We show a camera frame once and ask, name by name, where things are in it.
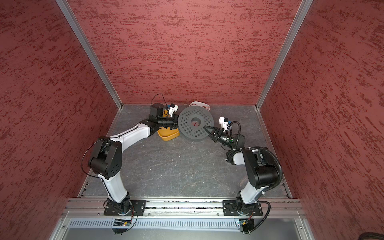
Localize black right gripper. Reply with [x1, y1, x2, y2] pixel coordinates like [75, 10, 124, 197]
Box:
[205, 125, 235, 150]

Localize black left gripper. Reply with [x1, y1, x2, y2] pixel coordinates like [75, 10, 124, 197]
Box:
[158, 113, 189, 129]

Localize grey perforated cable spool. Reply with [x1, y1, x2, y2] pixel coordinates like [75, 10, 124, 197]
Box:
[178, 106, 214, 142]

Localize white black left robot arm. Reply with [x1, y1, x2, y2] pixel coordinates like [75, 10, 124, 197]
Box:
[88, 117, 178, 216]

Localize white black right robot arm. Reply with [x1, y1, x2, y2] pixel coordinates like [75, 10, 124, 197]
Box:
[203, 126, 283, 216]

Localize yellow plastic tray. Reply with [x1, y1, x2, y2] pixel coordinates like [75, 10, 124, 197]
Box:
[157, 110, 180, 142]

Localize white plastic tray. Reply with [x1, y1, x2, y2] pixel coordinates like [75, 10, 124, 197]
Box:
[189, 101, 211, 111]

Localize right small circuit board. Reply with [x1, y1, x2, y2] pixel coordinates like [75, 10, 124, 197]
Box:
[239, 219, 255, 234]

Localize small circuit board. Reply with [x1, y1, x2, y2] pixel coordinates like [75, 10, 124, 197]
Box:
[112, 219, 132, 235]
[239, 219, 255, 234]

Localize left small circuit board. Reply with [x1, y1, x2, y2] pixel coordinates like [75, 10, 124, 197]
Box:
[112, 219, 132, 235]

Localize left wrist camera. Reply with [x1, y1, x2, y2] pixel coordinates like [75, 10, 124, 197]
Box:
[149, 103, 179, 119]

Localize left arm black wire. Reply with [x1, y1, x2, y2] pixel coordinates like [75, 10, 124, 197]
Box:
[80, 93, 169, 181]

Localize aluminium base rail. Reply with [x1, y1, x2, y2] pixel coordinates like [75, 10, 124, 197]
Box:
[61, 197, 306, 219]

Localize aluminium corner post left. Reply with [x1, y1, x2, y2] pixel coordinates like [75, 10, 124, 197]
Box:
[56, 0, 124, 110]

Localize aluminium corner post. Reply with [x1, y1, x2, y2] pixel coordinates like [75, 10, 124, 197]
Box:
[56, 0, 124, 110]
[256, 0, 313, 112]

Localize aluminium corner post right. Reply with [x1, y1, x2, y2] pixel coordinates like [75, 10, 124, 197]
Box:
[256, 0, 313, 112]

